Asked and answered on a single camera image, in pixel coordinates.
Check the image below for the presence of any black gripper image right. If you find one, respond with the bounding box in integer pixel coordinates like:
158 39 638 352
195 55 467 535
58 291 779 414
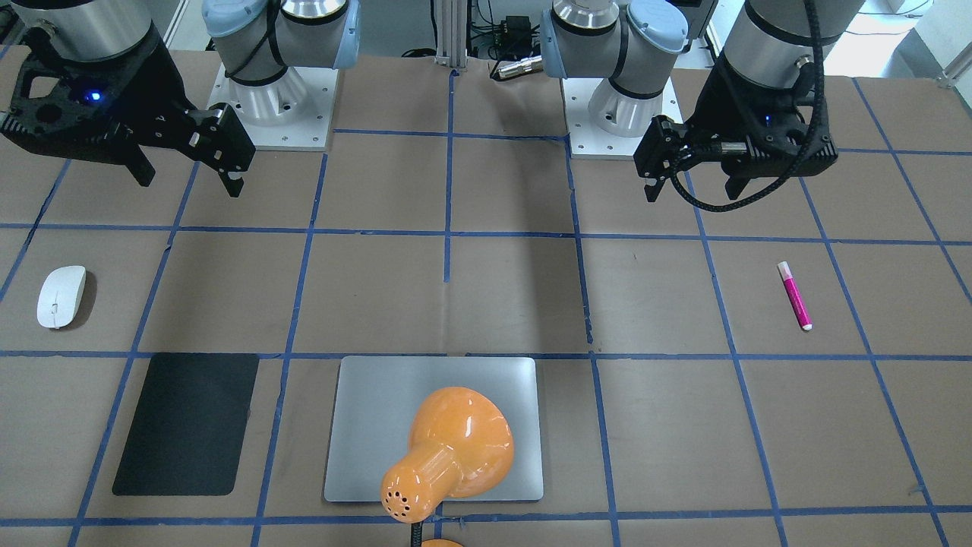
643 55 817 202

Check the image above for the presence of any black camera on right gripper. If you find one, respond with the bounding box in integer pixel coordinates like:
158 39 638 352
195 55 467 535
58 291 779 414
185 103 256 177

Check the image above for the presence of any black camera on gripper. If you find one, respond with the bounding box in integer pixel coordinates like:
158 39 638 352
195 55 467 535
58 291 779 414
634 115 701 179
185 103 256 177

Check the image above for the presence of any white computer mouse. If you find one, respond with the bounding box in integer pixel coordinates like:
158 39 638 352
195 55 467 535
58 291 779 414
36 264 87 330

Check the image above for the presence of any black mousepad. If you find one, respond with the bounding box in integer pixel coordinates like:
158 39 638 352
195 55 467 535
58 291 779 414
112 353 260 496

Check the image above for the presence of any orange desk lamp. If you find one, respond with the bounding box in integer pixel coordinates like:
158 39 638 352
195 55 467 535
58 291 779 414
380 387 515 546

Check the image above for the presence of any silver notebook laptop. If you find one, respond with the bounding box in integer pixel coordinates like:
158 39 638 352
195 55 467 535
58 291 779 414
322 356 544 503

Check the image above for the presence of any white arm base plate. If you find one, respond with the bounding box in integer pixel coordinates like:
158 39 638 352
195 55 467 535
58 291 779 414
561 77 683 160
209 66 341 152

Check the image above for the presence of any black braided cable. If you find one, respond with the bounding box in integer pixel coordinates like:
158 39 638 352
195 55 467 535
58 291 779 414
668 0 828 213

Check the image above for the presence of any silver cylindrical connector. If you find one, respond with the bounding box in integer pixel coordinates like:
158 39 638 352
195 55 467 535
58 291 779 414
490 55 544 82

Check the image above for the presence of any pink marker pen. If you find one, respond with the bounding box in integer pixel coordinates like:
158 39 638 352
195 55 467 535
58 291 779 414
777 262 813 332

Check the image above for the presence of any aluminium frame post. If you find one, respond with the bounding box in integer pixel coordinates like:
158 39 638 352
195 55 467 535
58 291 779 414
433 1 471 73

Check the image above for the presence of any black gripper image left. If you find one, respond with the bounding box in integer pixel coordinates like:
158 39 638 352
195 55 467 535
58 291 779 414
2 25 245 198

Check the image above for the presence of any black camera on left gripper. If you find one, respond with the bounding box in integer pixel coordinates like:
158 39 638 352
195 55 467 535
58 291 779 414
634 115 701 179

